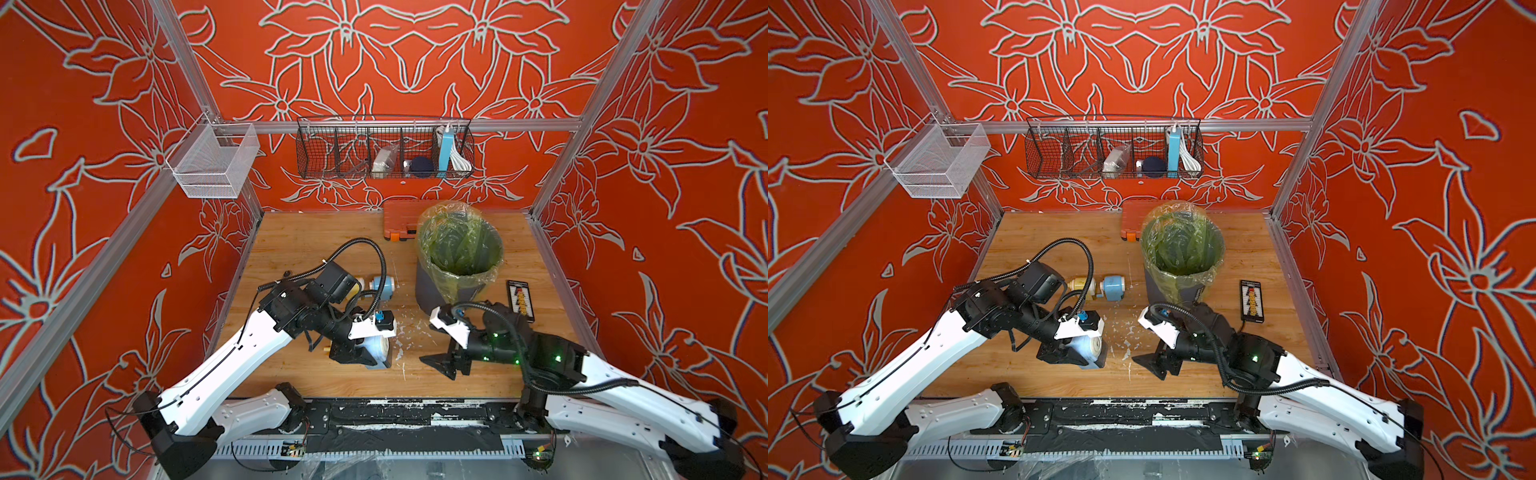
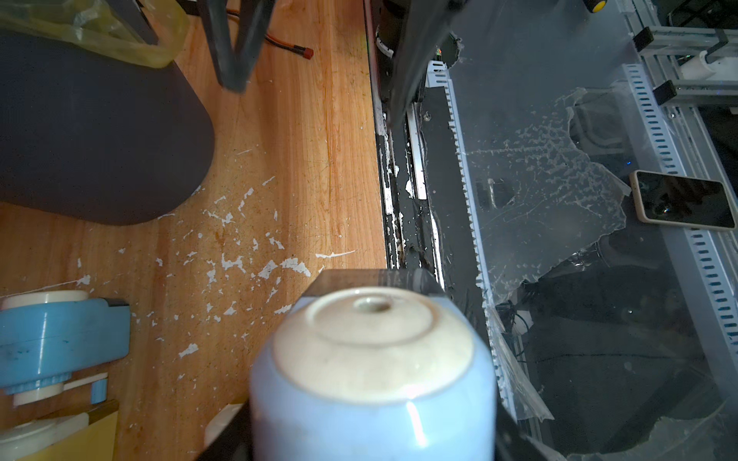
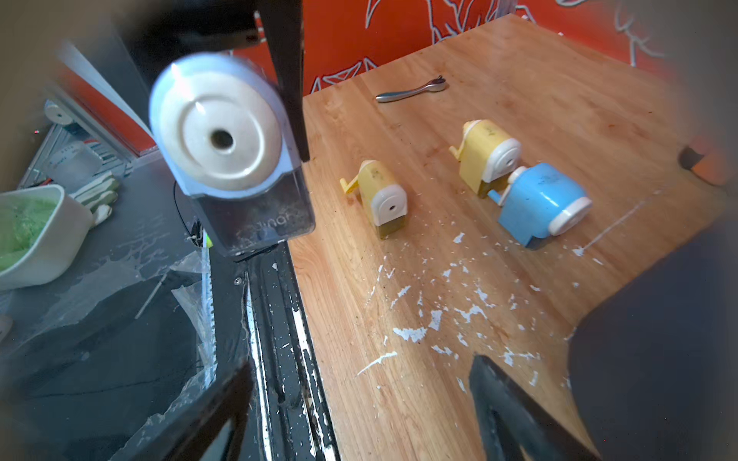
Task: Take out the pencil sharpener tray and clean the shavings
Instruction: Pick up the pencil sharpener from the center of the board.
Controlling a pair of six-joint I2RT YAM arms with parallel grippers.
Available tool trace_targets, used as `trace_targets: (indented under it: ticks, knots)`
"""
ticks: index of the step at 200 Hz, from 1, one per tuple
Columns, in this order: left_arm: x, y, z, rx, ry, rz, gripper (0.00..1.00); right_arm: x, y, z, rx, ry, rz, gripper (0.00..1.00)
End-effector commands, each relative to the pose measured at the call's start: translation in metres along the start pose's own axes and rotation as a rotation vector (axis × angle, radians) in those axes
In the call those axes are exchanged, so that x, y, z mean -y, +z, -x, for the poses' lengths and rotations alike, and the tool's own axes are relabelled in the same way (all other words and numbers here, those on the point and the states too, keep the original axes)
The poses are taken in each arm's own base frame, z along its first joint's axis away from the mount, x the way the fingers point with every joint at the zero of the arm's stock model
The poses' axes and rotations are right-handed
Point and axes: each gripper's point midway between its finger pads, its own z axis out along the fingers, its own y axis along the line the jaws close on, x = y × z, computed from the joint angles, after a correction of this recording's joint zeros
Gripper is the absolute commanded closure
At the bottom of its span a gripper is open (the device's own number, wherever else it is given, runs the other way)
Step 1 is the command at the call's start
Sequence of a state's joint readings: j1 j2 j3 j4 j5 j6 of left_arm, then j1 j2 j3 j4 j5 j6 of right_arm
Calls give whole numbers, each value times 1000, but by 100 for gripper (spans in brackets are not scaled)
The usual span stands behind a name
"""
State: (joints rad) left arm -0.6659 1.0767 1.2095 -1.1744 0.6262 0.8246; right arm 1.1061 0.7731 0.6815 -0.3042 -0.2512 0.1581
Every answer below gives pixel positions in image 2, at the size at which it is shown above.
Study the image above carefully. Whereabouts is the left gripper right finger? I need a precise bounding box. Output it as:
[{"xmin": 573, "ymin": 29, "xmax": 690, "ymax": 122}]
[{"xmin": 494, "ymin": 403, "xmax": 547, "ymax": 461}]

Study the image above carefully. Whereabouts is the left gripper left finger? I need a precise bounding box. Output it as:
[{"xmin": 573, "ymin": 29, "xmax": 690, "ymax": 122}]
[{"xmin": 197, "ymin": 401, "xmax": 254, "ymax": 461}]

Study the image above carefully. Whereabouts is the light blue sharpener front row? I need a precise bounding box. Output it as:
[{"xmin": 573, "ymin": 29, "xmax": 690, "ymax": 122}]
[{"xmin": 247, "ymin": 287, "xmax": 497, "ymax": 460}]

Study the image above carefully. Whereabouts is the blue sharpener back row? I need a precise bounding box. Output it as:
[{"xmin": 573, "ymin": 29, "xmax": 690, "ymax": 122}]
[{"xmin": 1, "ymin": 290, "xmax": 132, "ymax": 406}]

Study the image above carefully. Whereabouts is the yellow sharpener back row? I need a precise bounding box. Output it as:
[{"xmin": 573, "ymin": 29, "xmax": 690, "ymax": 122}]
[{"xmin": 1, "ymin": 401, "xmax": 119, "ymax": 460}]

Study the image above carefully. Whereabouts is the smartphone below table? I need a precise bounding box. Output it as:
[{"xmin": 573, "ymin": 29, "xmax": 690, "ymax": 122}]
[{"xmin": 630, "ymin": 170, "xmax": 737, "ymax": 232}]

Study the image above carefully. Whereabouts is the dark grey garbage bin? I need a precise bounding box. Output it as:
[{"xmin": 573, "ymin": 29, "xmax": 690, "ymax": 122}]
[{"xmin": 1, "ymin": 31, "xmax": 214, "ymax": 226}]

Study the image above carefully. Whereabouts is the yellow-green plastic bin liner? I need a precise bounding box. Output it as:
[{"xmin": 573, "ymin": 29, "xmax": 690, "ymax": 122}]
[{"xmin": 1, "ymin": 1, "xmax": 189, "ymax": 68}]

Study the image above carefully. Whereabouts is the red black loose wire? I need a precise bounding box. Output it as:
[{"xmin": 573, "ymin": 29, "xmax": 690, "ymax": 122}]
[{"xmin": 226, "ymin": 8, "xmax": 315, "ymax": 61}]

